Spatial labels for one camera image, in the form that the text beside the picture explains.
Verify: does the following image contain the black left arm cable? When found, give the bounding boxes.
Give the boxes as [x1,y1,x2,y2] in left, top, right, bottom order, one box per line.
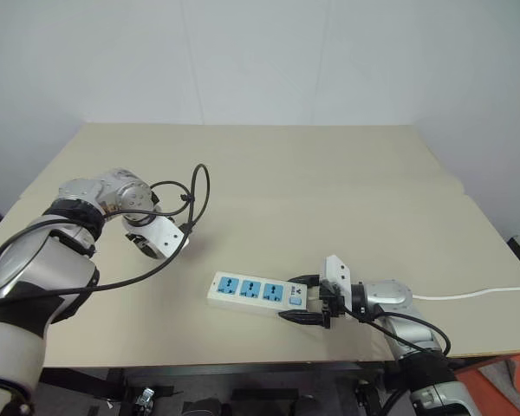
[0,163,212,300]

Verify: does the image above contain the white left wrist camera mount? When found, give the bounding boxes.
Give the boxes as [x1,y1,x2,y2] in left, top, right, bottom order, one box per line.
[121,213,190,260]

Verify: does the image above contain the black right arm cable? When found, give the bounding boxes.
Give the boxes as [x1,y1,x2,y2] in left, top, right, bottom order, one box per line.
[341,302,452,413]

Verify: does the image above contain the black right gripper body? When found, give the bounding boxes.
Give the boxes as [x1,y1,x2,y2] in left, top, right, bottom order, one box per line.
[314,279,348,331]

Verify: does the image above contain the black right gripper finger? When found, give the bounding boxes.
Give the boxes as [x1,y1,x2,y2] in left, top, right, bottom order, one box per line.
[287,273,324,289]
[279,308,330,328]

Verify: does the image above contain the white power strip blue sockets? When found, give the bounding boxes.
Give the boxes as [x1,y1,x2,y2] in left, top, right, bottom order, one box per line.
[206,270,317,318]

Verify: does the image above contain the dark rounded shape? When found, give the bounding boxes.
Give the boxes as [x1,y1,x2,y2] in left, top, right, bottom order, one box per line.
[181,398,233,416]

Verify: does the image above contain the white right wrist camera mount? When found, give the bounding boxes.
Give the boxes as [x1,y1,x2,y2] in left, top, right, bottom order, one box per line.
[319,255,354,320]

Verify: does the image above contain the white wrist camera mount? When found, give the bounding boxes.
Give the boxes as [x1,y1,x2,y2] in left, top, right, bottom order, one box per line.
[319,255,354,320]
[121,213,190,260]

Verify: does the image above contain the black table frame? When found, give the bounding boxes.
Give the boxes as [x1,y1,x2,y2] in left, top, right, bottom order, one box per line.
[38,360,402,416]

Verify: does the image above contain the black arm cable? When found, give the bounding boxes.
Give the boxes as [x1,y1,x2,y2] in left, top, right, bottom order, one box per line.
[341,302,452,413]
[0,163,212,300]

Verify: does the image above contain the white power strip cord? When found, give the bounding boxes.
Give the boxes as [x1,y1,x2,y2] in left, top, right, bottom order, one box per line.
[411,285,520,302]

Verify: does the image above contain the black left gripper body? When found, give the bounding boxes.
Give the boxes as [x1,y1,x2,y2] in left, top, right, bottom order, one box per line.
[124,231,159,257]

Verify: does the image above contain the metal caster wheel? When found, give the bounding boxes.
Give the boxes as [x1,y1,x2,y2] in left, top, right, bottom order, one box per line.
[136,387,158,409]

